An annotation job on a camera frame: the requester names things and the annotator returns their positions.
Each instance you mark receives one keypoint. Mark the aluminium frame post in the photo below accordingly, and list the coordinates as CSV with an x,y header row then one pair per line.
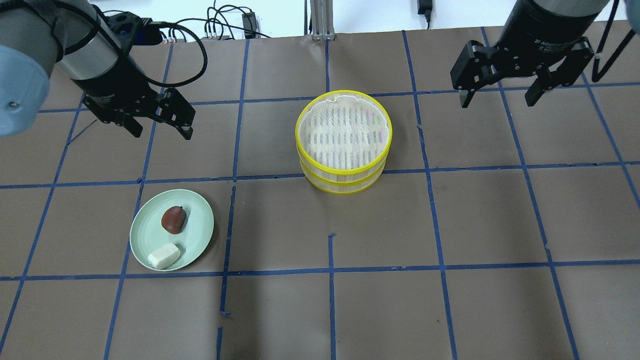
x,y
322,20

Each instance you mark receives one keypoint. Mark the yellow steamer layer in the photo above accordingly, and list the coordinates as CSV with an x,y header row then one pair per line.
x,y
343,132
343,184

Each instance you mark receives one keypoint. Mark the black power adapter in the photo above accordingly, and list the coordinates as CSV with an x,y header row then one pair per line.
x,y
250,24

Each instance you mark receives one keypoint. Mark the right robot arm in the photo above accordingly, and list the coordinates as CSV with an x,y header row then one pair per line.
x,y
545,39

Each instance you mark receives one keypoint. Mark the white bun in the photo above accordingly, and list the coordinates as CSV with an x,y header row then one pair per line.
x,y
164,256

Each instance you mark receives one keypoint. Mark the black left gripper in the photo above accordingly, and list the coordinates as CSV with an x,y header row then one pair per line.
x,y
118,83

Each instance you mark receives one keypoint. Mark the dark red bun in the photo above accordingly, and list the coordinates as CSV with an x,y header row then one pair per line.
x,y
174,219

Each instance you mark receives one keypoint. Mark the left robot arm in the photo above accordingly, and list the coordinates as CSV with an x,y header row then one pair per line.
x,y
93,50

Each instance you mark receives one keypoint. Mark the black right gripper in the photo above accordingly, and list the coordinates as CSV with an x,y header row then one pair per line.
x,y
546,26

